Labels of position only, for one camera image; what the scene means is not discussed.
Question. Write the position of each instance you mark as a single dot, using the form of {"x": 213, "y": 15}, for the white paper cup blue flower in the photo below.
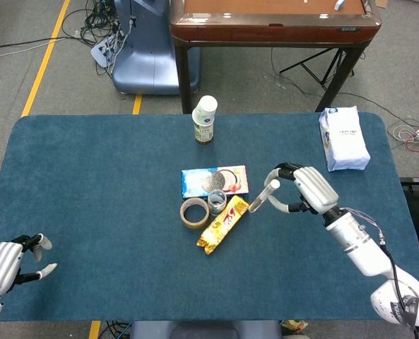
{"x": 205, "y": 107}

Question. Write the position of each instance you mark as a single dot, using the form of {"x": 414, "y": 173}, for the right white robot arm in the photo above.
{"x": 361, "y": 247}

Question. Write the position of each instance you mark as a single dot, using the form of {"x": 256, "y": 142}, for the yellow crumpled wrapper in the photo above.
{"x": 294, "y": 325}

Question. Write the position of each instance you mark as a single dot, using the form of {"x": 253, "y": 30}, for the brown mahjong table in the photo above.
{"x": 265, "y": 33}

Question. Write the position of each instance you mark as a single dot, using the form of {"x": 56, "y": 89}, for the white tissue pack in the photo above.
{"x": 345, "y": 141}

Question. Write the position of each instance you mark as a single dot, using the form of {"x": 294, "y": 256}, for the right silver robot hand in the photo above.
{"x": 317, "y": 189}

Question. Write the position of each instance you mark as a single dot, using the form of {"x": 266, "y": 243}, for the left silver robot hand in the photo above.
{"x": 0, "y": 265}

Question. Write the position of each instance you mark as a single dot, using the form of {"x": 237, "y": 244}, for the yellow foil biscuit packet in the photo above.
{"x": 221, "y": 226}

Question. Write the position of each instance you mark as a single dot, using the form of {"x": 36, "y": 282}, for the black tripod stand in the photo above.
{"x": 317, "y": 72}

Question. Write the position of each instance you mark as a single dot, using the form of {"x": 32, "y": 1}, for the clear glass jar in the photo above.
{"x": 213, "y": 211}

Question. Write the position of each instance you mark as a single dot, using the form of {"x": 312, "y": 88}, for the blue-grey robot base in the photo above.
{"x": 145, "y": 60}

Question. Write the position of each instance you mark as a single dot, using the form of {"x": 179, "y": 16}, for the yellowish packing tape roll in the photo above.
{"x": 185, "y": 219}

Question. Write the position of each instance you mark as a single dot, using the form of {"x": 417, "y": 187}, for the white floor power strip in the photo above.
{"x": 101, "y": 51}

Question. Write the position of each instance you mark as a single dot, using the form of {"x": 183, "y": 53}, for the blue felt table mat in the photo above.
{"x": 89, "y": 176}

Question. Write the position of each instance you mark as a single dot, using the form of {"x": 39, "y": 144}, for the grey-blue robot torso base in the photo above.
{"x": 202, "y": 331}

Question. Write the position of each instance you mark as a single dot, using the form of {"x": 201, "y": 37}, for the blue cookie box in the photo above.
{"x": 195, "y": 182}

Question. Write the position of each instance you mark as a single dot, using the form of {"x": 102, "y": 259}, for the tea bottle green label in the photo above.
{"x": 203, "y": 136}

